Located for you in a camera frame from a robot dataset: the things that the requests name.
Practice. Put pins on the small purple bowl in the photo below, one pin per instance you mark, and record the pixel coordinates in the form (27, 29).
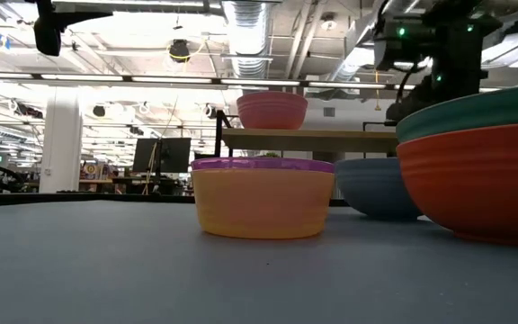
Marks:
(263, 164)

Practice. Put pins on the small yellow bowl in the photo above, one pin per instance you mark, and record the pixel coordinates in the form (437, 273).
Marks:
(263, 202)

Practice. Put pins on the large blue bowl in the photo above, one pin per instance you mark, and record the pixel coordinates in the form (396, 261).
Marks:
(371, 189)

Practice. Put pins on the large red-orange bowl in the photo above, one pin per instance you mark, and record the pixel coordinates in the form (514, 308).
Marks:
(475, 180)

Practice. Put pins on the large teal green bowl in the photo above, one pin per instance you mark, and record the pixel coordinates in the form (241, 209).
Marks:
(479, 112)

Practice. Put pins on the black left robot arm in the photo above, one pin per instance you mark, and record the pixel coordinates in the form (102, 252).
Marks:
(47, 36)

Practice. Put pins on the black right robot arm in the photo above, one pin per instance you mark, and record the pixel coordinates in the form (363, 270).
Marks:
(457, 54)

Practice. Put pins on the large pink bowl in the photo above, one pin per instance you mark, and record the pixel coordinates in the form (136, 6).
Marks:
(271, 112)

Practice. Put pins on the dark computer monitor on stand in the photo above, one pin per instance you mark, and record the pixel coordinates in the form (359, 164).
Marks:
(173, 155)

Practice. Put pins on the long ceiling light bar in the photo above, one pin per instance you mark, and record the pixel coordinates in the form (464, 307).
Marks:
(173, 80)

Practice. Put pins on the round black ceiling device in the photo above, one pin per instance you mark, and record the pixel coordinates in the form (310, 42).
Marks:
(179, 50)

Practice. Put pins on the round white smoke detector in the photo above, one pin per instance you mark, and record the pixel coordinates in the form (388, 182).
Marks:
(328, 23)

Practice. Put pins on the colourful printed box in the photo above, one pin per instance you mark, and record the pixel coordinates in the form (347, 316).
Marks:
(90, 171)

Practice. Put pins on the white building column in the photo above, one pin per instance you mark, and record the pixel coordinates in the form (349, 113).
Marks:
(61, 144)

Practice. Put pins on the wooden shelf with black frame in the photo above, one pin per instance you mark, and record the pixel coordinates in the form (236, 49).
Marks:
(308, 140)

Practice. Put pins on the wall vent grille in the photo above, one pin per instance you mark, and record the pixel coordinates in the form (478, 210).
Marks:
(328, 112)

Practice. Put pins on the ribbed silver ceiling duct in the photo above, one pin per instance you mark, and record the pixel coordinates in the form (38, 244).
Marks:
(247, 36)

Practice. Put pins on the smooth silver ceiling duct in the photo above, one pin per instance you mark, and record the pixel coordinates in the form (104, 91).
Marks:
(353, 58)

